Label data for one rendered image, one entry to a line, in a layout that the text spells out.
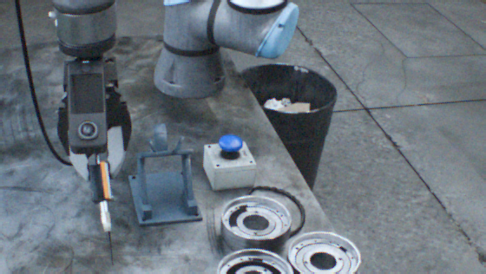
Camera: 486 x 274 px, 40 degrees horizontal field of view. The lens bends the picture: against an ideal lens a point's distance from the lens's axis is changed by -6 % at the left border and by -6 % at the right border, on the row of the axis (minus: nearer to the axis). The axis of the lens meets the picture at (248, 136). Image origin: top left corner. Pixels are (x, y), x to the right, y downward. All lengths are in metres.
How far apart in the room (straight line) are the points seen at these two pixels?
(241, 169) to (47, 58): 0.62
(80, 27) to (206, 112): 0.61
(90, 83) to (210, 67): 0.61
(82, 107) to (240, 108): 0.62
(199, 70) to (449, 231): 1.36
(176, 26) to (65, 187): 0.41
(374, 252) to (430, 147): 0.75
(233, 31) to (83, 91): 0.55
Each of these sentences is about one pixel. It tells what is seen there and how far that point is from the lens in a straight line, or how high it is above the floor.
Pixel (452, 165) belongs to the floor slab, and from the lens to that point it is 2.88.
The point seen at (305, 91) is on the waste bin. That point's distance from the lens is 2.44.
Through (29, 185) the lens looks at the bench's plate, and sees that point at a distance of 1.18.
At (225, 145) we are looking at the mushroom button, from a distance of 1.15.
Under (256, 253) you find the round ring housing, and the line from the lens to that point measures 1.00.
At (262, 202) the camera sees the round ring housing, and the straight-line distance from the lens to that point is 1.10.
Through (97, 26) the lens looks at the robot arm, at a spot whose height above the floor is 1.17.
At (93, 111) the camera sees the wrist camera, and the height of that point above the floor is 1.08.
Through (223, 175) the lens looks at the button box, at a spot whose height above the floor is 0.83.
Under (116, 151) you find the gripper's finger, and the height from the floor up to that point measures 0.99.
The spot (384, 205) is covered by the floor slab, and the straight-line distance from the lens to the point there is 2.55.
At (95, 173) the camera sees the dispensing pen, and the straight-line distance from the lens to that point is 0.92.
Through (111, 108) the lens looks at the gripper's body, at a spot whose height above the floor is 1.06.
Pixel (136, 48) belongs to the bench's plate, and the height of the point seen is 0.80.
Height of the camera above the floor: 1.50
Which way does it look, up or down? 32 degrees down
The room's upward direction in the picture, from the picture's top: 5 degrees clockwise
